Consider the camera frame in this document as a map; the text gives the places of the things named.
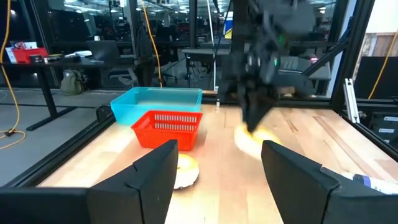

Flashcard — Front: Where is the black aluminium table frame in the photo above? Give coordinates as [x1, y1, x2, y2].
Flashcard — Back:
[0, 0, 398, 188]

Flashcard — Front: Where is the grey background table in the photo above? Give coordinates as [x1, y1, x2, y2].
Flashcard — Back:
[181, 47, 233, 88]

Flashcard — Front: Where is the olive backpack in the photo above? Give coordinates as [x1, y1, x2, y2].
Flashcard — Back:
[60, 68, 85, 96]

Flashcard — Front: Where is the hanging yellow cable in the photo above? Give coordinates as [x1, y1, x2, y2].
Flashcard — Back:
[140, 0, 165, 89]

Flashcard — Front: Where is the dark computer case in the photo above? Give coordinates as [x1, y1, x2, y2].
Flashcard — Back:
[354, 55, 398, 101]

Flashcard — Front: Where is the yellow floor extension cord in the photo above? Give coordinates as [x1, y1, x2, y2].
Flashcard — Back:
[0, 0, 28, 151]

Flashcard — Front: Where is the blue frosted toy donut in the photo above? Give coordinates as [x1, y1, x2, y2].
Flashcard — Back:
[173, 153, 200, 190]

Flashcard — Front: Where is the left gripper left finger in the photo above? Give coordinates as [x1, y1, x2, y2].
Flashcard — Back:
[86, 139, 180, 224]

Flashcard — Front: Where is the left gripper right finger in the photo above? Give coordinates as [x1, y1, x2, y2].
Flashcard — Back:
[261, 139, 398, 224]

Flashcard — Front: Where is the red storage box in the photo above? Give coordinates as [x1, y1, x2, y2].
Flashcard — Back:
[11, 46, 50, 65]

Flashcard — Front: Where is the teal plastic bin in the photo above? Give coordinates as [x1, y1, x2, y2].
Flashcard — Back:
[109, 86, 204, 126]

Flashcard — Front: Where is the black frame clamp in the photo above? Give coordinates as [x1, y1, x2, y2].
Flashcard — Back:
[95, 105, 113, 123]

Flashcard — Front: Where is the black labelled drawer unit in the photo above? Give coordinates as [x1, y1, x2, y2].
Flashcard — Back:
[371, 110, 398, 147]

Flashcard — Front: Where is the black office desk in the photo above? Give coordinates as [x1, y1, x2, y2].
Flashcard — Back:
[0, 55, 156, 132]

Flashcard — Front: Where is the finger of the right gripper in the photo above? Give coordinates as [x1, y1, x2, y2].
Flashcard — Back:
[241, 90, 259, 133]
[256, 88, 277, 131]

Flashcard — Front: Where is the white vertical pole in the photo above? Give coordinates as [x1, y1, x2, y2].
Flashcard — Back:
[206, 0, 219, 91]

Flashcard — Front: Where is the red plastic basket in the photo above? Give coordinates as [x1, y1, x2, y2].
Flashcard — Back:
[131, 110, 204, 152]

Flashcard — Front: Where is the dark laptop on desk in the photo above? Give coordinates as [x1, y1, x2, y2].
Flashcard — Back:
[86, 39, 121, 62]

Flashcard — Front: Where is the silver aluminium extrusion bar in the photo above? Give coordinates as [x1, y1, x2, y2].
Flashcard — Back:
[343, 78, 362, 124]

